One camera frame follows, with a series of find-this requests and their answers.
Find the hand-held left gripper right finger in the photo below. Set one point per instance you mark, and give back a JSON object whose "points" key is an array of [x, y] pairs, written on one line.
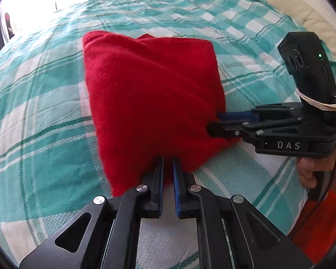
{"points": [[176, 193]]}

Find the teal plaid bed blanket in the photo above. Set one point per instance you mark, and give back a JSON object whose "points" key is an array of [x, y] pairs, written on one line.
{"points": [[44, 103]]}

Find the red sweater with white figure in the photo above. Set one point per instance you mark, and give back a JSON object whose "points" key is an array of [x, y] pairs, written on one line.
{"points": [[145, 95]]}

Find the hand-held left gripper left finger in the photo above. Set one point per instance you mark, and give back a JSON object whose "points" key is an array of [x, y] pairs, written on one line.
{"points": [[159, 190]]}

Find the cream padded headboard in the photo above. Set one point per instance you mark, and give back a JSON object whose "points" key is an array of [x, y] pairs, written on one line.
{"points": [[296, 8]]}

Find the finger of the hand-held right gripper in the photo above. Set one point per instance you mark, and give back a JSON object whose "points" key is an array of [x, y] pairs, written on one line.
{"points": [[224, 130], [235, 116]]}

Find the clothes on balcony rack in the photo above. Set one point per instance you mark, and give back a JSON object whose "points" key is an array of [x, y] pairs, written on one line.
{"points": [[9, 25]]}

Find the person's right hand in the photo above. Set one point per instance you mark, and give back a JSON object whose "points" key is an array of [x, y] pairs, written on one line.
{"points": [[305, 171]]}

